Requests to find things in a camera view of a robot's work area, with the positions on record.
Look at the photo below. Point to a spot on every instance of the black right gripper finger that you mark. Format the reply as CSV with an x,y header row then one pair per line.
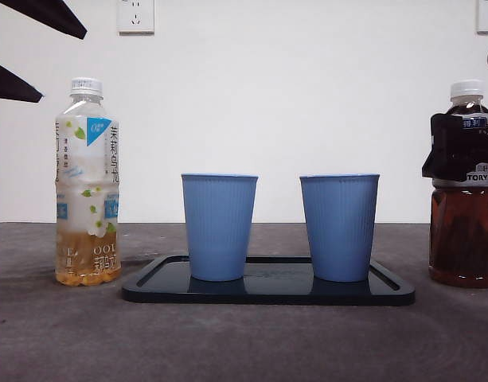
x,y
446,151

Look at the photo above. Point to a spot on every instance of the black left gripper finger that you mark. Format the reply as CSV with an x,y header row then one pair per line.
x,y
8,85
48,16

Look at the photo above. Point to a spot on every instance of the dark oolong tea bottle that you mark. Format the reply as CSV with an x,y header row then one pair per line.
x,y
462,238

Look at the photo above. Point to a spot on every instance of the jasmine tea bottle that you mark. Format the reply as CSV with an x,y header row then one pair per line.
x,y
88,159

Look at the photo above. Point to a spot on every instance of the blue ribbed plastic cup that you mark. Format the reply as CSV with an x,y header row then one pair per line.
x,y
339,227
217,227

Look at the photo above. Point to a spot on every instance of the dark blue tray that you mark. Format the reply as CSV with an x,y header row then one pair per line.
x,y
275,290

